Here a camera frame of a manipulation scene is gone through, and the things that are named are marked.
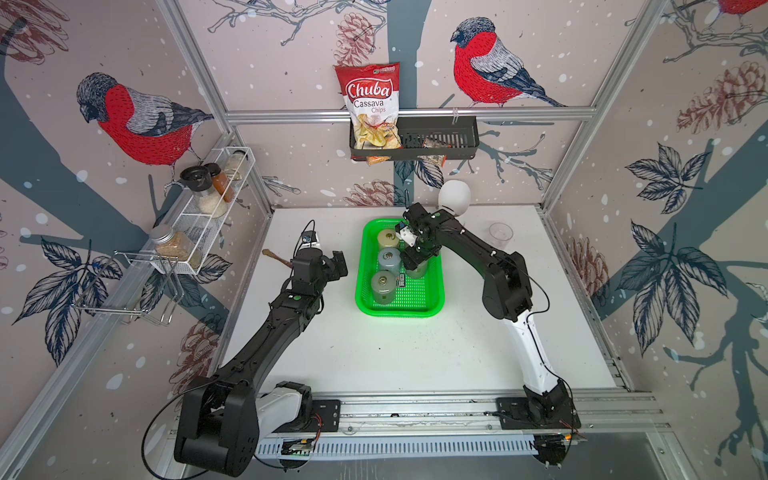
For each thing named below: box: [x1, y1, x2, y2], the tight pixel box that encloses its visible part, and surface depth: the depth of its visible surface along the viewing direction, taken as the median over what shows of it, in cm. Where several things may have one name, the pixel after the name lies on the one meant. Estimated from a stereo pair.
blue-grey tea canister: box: [378, 247, 401, 275], surface depth 97 cm
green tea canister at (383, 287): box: [372, 270, 396, 305], surface depth 90 cm
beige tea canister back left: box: [378, 229, 399, 247], surface depth 102 cm
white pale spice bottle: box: [225, 150, 248, 181], surface depth 87 cm
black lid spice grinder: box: [180, 165, 228, 219], surface depth 73 cm
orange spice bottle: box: [204, 162, 234, 203], surface depth 77 cm
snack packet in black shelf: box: [417, 138, 453, 167], surface depth 92 cm
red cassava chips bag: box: [334, 62, 402, 165], surface depth 85 cm
